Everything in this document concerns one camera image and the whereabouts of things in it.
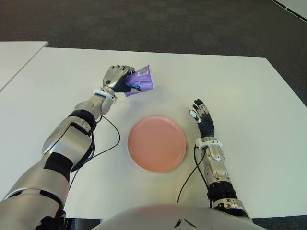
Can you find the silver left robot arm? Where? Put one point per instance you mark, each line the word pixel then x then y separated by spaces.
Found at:
pixel 67 136

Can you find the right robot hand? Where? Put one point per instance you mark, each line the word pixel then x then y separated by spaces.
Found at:
pixel 206 125

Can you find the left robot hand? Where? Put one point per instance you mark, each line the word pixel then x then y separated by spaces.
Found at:
pixel 115 76

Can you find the silver robot torso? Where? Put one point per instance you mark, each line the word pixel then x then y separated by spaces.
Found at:
pixel 156 218

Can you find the pink round plate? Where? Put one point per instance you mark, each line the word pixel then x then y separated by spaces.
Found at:
pixel 157 143

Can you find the white side table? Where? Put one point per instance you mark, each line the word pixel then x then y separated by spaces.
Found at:
pixel 14 57

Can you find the purple tissue paper pack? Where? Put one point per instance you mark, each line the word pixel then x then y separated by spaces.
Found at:
pixel 144 79

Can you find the white desk with black edge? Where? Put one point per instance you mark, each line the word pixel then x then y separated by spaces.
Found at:
pixel 295 7

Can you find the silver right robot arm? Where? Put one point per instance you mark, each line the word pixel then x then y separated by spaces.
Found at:
pixel 218 167

